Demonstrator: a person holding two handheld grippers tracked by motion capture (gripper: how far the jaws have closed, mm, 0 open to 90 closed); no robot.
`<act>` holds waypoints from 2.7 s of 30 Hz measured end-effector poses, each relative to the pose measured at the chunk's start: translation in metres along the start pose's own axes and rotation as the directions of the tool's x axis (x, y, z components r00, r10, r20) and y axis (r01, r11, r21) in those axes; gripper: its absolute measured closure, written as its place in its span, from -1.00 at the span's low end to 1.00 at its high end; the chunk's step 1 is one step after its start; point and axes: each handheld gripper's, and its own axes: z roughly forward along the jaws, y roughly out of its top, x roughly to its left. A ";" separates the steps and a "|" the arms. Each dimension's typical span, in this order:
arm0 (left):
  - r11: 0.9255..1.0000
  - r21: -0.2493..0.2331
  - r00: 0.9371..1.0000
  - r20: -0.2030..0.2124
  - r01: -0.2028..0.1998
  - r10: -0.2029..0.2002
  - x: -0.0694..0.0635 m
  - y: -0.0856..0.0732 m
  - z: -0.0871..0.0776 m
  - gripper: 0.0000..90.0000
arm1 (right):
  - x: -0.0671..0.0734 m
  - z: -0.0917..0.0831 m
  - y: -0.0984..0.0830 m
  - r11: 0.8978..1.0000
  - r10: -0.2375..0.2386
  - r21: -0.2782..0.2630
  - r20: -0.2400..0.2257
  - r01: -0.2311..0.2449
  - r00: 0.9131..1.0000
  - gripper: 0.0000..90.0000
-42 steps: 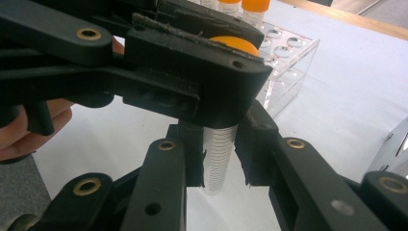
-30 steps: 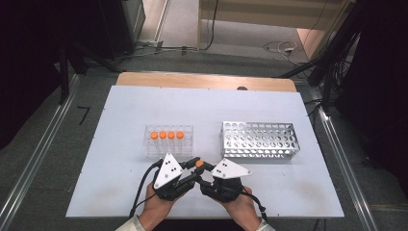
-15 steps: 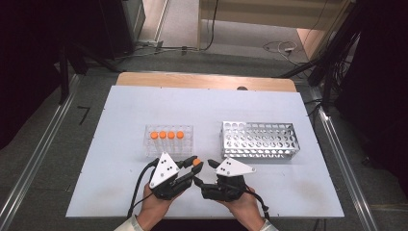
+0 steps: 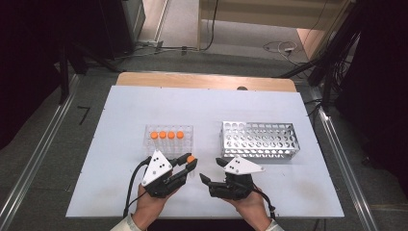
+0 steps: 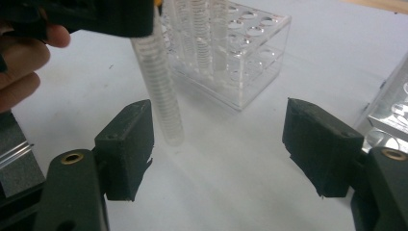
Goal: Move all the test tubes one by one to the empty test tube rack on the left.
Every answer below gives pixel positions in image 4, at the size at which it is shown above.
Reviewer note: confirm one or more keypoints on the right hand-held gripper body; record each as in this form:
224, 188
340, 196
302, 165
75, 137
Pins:
234, 189

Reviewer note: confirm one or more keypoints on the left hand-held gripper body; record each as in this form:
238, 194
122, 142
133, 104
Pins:
158, 170

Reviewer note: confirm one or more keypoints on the orange-capped test tube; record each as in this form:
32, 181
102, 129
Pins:
163, 135
191, 159
180, 135
171, 135
154, 135

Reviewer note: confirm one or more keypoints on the clear plastic tube rack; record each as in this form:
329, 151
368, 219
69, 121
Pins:
187, 144

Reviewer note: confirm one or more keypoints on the metal tube rack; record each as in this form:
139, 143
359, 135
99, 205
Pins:
260, 141

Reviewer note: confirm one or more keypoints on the person's right hand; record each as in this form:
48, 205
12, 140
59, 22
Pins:
253, 210

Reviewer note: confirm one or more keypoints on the person's left hand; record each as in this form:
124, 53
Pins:
149, 208

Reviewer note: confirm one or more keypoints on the white board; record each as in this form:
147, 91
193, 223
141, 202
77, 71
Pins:
205, 106

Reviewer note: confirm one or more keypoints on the dark cabinet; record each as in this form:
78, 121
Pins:
122, 25

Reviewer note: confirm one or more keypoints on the aluminium floor rail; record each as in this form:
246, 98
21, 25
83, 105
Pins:
48, 131
336, 141

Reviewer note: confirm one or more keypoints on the light wooden furniture frame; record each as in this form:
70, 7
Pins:
272, 19

